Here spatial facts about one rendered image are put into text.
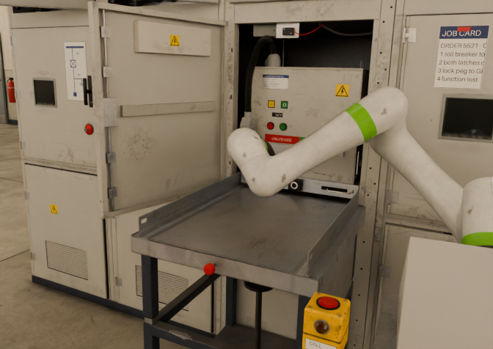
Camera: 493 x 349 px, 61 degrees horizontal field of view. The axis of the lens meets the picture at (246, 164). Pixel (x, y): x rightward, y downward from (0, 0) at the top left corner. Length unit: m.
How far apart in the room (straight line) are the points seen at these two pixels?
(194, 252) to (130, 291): 1.27
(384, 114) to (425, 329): 0.59
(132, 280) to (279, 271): 1.42
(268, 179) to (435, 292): 0.53
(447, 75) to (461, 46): 0.10
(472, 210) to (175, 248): 0.81
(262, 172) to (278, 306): 0.98
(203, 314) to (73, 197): 0.99
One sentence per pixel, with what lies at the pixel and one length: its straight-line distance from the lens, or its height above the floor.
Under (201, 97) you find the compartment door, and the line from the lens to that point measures 1.81.
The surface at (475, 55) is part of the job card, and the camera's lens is 1.64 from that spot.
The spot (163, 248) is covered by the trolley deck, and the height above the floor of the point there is 0.83.
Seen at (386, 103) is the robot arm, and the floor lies 1.29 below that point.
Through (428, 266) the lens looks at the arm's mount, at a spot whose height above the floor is 0.99.
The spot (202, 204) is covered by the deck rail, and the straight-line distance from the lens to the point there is 1.67.
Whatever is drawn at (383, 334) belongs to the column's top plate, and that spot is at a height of 0.75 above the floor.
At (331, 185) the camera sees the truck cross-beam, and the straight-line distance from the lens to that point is 1.79.
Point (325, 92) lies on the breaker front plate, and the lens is 1.76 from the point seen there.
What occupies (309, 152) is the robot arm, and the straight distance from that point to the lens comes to 1.23.
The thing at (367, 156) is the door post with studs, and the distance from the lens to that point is 1.71.
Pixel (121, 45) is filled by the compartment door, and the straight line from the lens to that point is 1.59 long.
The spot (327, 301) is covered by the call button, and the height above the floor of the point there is 0.91.
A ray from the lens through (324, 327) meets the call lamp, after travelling 0.90.
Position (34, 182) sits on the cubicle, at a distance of 2.81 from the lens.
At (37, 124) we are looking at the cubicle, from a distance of 2.68.
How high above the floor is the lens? 1.37
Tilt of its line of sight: 12 degrees down
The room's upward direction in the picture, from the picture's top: 1 degrees clockwise
